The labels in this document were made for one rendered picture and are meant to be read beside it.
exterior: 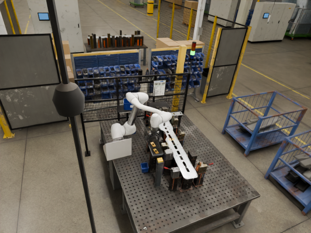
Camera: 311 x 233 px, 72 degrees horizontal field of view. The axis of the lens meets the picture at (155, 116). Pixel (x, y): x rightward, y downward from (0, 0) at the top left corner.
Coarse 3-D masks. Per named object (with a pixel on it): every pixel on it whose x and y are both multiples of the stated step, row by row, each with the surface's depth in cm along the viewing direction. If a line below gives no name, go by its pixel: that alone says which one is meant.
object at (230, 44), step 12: (228, 36) 511; (240, 36) 527; (216, 48) 512; (228, 48) 531; (240, 48) 548; (216, 60) 537; (228, 60) 553; (240, 60) 567; (216, 72) 560; (228, 72) 578; (216, 84) 585; (228, 84) 604; (204, 96) 588; (228, 96) 630
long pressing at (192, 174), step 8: (160, 128) 325; (168, 128) 326; (168, 136) 309; (168, 144) 295; (176, 144) 296; (176, 152) 283; (184, 152) 285; (176, 160) 270; (184, 160) 272; (184, 168) 261; (192, 168) 261; (184, 176) 250; (192, 176) 251
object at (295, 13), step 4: (284, 0) 1356; (288, 0) 1361; (292, 0) 1366; (296, 0) 1374; (296, 8) 1407; (296, 12) 1424; (292, 16) 1434; (296, 16) 1426; (292, 24) 1453; (288, 28) 1466
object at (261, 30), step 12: (264, 12) 1107; (276, 12) 1138; (288, 12) 1170; (252, 24) 1158; (264, 24) 1148; (276, 24) 1181; (288, 24) 1216; (252, 36) 1172; (264, 36) 1195; (276, 36) 1230
